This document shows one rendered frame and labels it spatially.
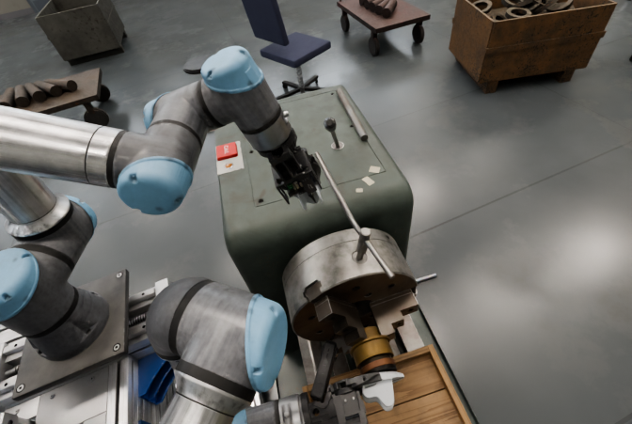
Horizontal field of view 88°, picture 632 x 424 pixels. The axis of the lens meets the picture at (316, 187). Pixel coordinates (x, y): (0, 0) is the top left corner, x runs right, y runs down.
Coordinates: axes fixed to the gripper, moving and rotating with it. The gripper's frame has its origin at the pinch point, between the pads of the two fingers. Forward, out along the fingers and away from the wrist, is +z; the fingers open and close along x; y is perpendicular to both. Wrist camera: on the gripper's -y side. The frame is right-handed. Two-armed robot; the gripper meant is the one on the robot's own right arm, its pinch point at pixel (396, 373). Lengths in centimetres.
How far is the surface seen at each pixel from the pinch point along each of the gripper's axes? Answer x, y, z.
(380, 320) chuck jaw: 2.0, -10.5, 0.5
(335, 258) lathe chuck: 15.3, -20.8, -6.1
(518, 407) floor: -108, 2, 63
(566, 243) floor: -108, -65, 143
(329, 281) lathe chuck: 14.7, -16.1, -8.6
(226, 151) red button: 18, -63, -27
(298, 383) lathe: -54, -18, -26
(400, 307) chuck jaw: 2.4, -11.8, 5.7
